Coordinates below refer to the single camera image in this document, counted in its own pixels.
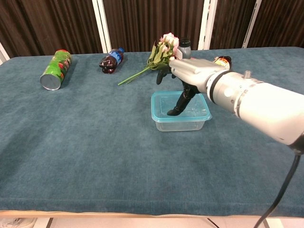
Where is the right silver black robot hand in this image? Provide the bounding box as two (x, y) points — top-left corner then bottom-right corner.
(156, 58), (226, 117)

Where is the blue plastic container lid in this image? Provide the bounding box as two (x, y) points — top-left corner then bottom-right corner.
(151, 91), (212, 123)

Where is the clear plastic food container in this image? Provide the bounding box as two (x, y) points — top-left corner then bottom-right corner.
(151, 91), (212, 133)

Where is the grey bottle with black cap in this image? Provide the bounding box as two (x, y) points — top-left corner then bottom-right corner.
(177, 37), (192, 60)

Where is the dark bottle with yellow label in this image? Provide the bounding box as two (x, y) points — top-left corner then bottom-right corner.
(212, 56), (232, 71)

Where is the pink artificial flower bouquet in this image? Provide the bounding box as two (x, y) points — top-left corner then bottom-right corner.
(117, 32), (180, 86)

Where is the cola bottle with blue label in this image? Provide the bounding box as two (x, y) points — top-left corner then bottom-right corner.
(99, 47), (125, 75)

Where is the green chip can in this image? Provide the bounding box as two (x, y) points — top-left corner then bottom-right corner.
(39, 49), (73, 91)

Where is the white table leg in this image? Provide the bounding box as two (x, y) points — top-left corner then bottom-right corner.
(39, 217), (54, 228)
(262, 218), (283, 228)

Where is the white partition frame post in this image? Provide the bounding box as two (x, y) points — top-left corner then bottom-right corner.
(92, 0), (112, 54)
(197, 0), (218, 50)
(0, 42), (10, 65)
(242, 0), (263, 49)

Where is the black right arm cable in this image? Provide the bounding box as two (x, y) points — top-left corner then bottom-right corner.
(253, 152), (302, 228)

